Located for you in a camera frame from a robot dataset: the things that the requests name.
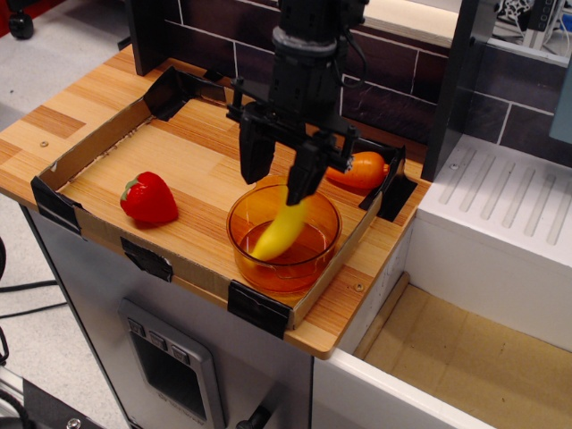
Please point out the yellow toy banana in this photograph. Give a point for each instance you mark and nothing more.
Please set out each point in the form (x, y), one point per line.
(282, 231)

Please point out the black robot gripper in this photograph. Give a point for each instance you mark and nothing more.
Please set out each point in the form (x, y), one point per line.
(297, 108)

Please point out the grey toy dishwasher panel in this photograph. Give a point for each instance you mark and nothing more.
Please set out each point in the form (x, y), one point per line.
(179, 369)

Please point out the black chair caster wheel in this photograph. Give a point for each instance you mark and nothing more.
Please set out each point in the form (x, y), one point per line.
(21, 25)

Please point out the orange toy carrot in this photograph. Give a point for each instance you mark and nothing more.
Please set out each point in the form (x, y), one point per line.
(368, 171)

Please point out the white toy sink unit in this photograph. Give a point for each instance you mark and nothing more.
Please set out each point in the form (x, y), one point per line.
(469, 325)

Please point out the dark grey upright post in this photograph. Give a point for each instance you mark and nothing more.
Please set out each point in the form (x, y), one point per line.
(475, 24)

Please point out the transparent orange plastic pot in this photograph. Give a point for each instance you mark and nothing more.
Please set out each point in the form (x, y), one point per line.
(298, 268)

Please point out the red toy strawberry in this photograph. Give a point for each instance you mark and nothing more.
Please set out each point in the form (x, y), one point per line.
(148, 199)

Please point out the cardboard fence with black tape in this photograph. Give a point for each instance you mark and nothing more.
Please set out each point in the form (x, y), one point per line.
(179, 131)

